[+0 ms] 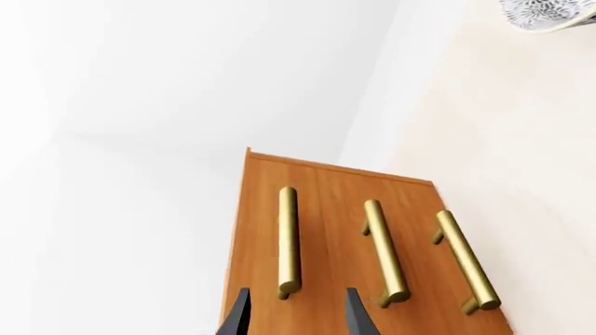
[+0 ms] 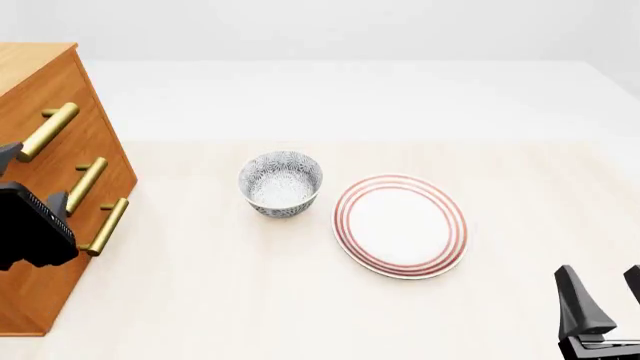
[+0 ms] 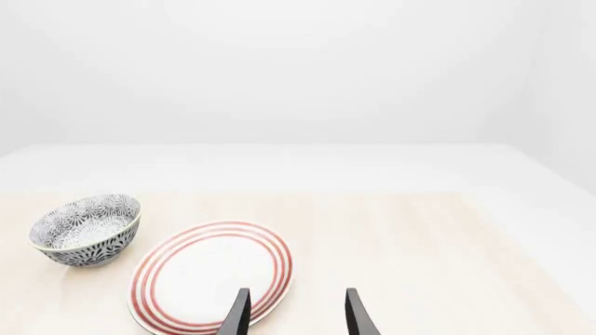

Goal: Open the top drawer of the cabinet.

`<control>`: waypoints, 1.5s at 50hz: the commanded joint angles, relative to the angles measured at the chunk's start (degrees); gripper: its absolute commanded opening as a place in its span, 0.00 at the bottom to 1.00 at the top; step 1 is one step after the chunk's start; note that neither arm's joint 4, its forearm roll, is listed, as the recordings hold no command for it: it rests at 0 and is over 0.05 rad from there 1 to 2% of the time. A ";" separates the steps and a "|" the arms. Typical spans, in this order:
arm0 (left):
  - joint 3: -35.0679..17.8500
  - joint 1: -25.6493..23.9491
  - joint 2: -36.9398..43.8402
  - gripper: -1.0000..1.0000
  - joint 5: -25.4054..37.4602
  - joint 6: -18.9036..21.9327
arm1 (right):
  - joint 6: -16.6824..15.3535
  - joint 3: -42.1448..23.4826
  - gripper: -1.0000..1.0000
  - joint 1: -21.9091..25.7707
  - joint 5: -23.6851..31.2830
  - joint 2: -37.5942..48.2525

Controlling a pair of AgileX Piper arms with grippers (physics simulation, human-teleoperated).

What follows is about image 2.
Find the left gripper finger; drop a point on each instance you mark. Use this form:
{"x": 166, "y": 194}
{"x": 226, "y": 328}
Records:
{"x": 59, "y": 204}
{"x": 9, "y": 153}

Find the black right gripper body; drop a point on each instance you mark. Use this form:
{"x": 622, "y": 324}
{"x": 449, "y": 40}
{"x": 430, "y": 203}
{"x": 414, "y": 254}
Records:
{"x": 600, "y": 350}

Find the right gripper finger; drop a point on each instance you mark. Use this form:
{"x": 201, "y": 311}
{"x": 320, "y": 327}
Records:
{"x": 580, "y": 307}
{"x": 635, "y": 281}

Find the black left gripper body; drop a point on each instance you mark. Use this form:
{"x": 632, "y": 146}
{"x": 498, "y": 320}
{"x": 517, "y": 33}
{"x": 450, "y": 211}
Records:
{"x": 30, "y": 228}

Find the small wooden drawer front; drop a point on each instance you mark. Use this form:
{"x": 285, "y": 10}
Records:
{"x": 122, "y": 176}

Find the medium wooden drawer front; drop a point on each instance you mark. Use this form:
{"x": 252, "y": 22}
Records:
{"x": 100, "y": 127}

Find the large wooden drawer front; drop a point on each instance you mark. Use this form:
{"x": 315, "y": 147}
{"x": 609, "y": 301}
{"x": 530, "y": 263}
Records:
{"x": 65, "y": 82}

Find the wooden cabinet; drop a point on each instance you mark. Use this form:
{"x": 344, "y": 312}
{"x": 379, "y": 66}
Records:
{"x": 30, "y": 60}

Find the white plate with red rings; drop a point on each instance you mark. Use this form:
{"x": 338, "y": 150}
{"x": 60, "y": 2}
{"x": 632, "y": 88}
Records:
{"x": 400, "y": 225}

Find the blue patterned bowl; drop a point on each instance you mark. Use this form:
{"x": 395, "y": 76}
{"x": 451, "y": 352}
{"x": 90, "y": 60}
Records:
{"x": 280, "y": 187}

